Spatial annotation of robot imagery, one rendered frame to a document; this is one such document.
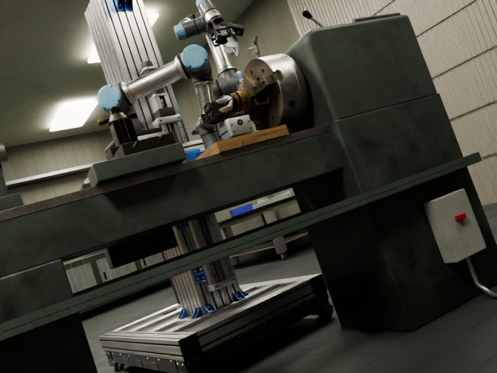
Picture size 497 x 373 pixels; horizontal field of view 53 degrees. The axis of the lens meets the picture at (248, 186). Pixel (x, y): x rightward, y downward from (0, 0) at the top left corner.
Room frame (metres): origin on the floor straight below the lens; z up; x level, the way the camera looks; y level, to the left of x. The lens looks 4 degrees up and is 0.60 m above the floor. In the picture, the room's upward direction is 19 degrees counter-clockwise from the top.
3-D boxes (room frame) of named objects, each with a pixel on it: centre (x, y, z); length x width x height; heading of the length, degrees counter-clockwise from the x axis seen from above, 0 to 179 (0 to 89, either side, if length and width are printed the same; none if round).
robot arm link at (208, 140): (2.24, 0.09, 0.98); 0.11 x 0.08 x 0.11; 179
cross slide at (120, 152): (1.81, 0.36, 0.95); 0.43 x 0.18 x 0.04; 27
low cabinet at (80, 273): (8.85, 2.93, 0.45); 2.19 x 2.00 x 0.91; 124
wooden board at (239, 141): (1.97, 0.00, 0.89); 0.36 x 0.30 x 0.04; 27
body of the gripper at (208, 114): (2.07, 0.03, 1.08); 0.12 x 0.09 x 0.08; 25
